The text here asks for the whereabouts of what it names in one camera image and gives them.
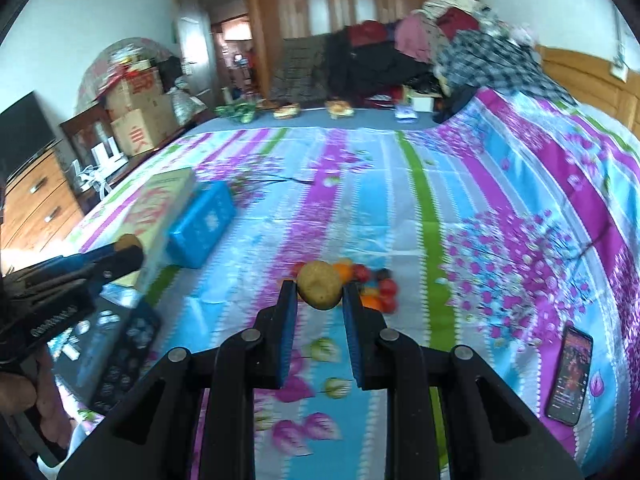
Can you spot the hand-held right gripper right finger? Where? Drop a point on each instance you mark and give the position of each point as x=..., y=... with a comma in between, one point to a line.
x=355, y=330

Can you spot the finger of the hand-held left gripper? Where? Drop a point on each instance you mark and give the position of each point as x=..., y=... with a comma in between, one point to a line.
x=120, y=262
x=60, y=264

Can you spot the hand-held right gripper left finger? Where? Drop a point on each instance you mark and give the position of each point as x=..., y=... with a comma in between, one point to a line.
x=287, y=330

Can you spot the small tan fruit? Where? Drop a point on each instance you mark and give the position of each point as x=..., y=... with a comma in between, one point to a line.
x=131, y=241

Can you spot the tan rough-skinned fruit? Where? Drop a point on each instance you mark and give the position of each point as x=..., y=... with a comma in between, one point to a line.
x=320, y=285

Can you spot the person's left forearm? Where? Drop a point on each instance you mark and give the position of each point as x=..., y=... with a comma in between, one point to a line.
x=52, y=410

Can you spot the person's left hand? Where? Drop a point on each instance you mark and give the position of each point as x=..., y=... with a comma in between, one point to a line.
x=15, y=392

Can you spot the orange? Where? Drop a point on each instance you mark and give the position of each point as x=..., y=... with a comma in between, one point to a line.
x=345, y=269
x=374, y=302

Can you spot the red tomato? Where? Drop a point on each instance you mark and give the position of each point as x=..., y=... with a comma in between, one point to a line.
x=388, y=287
x=298, y=269
x=361, y=273
x=391, y=305

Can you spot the dark purple plum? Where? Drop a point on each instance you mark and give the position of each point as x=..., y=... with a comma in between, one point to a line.
x=382, y=274

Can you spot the wooden dresser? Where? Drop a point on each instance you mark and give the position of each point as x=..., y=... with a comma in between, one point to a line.
x=40, y=200

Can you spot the long beige box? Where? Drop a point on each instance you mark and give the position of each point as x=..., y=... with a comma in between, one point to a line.
x=155, y=205

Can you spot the black printed box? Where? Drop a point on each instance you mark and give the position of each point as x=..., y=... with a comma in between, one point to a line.
x=125, y=350

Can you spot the blue cardboard box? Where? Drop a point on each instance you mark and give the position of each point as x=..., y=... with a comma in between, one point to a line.
x=200, y=225

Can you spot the white upright device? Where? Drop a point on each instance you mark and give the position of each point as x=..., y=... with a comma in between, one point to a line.
x=107, y=152

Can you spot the printed cardboard box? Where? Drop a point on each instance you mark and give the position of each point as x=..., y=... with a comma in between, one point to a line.
x=140, y=127
x=137, y=87

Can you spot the black television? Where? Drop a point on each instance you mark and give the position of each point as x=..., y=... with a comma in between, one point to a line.
x=25, y=130

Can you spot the silver foil bag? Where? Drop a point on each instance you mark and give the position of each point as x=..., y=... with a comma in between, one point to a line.
x=186, y=105

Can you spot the green vegetable bag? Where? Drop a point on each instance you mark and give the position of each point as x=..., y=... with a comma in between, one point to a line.
x=237, y=110

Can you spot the plastic wrapped gift basket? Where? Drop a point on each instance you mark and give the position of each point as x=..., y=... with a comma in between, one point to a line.
x=125, y=57

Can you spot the black smartphone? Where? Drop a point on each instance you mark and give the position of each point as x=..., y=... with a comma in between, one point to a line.
x=570, y=375

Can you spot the yellow snack pack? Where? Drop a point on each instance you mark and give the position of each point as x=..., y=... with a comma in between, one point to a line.
x=286, y=110
x=339, y=108

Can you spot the small blue white box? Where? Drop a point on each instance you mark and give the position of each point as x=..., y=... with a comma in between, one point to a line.
x=406, y=112

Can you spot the room door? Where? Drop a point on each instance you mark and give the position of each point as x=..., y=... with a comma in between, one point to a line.
x=192, y=45

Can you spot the dark navy cloth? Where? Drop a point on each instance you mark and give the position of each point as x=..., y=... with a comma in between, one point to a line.
x=455, y=102

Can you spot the brown checked cloth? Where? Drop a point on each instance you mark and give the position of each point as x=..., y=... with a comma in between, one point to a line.
x=300, y=70

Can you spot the black clothes pile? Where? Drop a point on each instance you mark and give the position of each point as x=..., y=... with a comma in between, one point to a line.
x=380, y=67

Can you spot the grey plaid shirt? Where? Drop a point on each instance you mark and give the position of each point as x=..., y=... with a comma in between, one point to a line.
x=490, y=65

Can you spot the pink and red clothes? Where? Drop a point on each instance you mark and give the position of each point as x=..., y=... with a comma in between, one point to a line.
x=420, y=35

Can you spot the white patterned cloth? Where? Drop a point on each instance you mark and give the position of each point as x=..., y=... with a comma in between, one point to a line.
x=455, y=2

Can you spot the wooden headboard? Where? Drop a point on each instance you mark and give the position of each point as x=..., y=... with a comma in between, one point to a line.
x=590, y=80

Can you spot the white wall socket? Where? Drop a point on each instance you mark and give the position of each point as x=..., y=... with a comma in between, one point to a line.
x=620, y=62

